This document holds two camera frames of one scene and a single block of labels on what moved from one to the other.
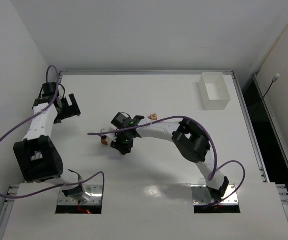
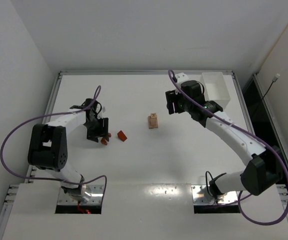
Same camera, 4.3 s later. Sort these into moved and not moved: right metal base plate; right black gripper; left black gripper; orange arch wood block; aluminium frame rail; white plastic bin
Moved: right black gripper; left black gripper
Not moved: orange arch wood block; white plastic bin; right metal base plate; aluminium frame rail
